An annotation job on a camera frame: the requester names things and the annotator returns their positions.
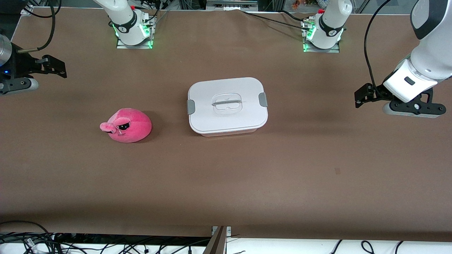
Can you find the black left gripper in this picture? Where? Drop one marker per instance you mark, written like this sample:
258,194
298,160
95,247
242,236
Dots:
378,91

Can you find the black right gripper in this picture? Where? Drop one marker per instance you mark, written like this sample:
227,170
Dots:
22,66

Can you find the pink plush toy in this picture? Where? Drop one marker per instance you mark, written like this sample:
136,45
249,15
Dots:
134,123

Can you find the white box lid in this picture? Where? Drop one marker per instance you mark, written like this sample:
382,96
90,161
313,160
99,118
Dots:
226,116

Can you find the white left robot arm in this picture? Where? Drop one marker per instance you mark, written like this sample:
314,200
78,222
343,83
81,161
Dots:
430,60

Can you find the colourful background toy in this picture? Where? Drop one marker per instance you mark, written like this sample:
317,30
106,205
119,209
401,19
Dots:
300,3

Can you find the pink plastic box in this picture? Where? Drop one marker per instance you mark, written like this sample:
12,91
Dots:
226,134

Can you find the brown table cover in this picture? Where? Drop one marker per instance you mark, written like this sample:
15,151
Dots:
226,183

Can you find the brown wooden bar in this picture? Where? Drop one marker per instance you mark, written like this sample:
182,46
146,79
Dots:
216,243

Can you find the aluminium frame post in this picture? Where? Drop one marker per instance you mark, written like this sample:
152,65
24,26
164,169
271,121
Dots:
26,8

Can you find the left arm aluminium base plate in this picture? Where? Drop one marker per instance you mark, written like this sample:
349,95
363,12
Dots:
321,50

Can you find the right arm aluminium base plate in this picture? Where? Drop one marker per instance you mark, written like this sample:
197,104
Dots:
136,46

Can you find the aluminium frame rail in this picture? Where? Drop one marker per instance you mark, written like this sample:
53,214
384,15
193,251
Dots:
231,4

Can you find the small metal bracket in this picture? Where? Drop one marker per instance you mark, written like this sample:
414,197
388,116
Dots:
229,231

